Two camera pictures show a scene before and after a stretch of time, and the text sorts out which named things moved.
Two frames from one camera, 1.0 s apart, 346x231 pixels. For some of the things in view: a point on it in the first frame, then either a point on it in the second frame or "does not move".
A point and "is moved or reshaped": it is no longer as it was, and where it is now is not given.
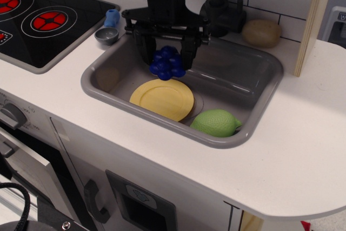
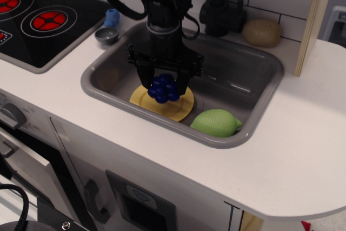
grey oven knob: (12, 116) does not move
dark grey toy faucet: (221, 18) does not move
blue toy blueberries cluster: (167, 63) is moved or reshaped
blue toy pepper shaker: (112, 18) does not move
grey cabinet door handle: (90, 190) does not move
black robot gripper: (166, 10) to (164, 48)
